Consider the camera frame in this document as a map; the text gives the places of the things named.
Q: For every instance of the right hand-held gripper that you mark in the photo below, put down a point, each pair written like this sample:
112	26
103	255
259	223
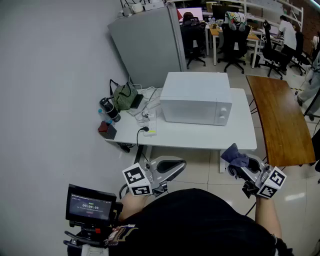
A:
271	181

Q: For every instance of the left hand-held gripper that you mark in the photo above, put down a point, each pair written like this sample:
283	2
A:
160	177

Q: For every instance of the dark blue cloth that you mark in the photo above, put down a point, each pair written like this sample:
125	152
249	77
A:
232	155

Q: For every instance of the white microwave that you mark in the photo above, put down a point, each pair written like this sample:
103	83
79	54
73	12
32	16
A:
195	100

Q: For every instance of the person's right forearm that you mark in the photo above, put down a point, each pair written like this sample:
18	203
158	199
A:
267	217

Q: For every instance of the person's left forearm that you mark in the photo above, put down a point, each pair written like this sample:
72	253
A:
132	205

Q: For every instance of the black desk control panel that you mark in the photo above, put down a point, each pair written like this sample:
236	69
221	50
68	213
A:
124	148

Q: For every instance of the white power strip yellow label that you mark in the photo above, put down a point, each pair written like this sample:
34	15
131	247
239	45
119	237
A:
152	125

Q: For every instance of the person's black shirt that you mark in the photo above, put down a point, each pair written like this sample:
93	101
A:
195	225

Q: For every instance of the brown wooden table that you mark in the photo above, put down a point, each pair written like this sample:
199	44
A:
280	120

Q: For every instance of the white power strip with chargers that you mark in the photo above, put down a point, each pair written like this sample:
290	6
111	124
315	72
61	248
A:
150	115

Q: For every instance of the small black box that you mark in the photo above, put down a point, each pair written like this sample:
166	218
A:
111	132

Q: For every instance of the white flat pad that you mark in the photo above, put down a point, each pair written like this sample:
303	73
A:
136	112

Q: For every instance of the black field monitor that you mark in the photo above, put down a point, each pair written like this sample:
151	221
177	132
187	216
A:
90	206

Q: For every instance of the clear water bottle blue cap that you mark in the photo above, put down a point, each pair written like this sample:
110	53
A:
108	121

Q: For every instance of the dark red pouch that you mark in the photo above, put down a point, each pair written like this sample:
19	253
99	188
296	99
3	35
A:
103	126

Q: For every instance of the black power adapter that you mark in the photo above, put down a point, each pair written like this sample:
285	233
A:
137	101

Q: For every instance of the black thermos bottle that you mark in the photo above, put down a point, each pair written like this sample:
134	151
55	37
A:
112	112

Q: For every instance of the black tripod stand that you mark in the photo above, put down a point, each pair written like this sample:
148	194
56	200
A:
312	105

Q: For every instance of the green striped bag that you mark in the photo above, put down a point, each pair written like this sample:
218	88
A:
122	97

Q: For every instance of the black office chair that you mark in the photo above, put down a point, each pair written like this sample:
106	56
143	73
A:
233	42
300	50
271	52
192	37

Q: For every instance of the grey refrigerator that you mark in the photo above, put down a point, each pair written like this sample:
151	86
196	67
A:
147	45

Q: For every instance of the wooden office desk white legs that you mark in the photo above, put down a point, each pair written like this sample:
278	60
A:
215	31

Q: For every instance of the colourful clothing on chair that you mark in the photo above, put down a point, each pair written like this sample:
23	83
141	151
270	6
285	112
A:
235	18

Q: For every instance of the computer monitor pink screen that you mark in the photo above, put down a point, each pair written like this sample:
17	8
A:
192	12

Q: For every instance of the grey router box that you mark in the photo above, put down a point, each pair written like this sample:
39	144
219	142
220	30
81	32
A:
153	6

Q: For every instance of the white shelving rack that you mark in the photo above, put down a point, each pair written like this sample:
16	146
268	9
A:
275	7

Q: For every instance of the black computer monitor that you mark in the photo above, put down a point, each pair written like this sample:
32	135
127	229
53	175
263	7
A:
221	11

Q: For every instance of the black monitor mount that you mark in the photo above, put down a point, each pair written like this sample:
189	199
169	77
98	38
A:
90	232

